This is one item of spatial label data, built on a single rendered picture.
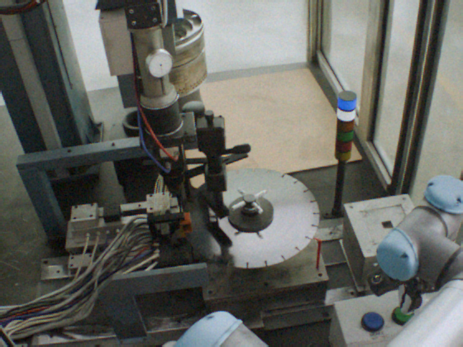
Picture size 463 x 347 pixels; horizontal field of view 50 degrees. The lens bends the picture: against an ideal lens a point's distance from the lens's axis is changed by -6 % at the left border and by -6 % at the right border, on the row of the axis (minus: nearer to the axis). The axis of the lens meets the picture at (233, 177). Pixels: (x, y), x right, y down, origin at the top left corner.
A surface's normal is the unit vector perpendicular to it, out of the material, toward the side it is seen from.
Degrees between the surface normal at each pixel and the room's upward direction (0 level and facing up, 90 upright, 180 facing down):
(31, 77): 90
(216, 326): 15
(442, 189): 0
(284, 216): 0
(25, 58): 90
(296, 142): 0
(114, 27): 90
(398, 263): 90
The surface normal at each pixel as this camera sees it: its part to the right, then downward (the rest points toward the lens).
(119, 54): 0.14, 0.66
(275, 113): -0.07, -0.74
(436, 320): 0.04, -0.86
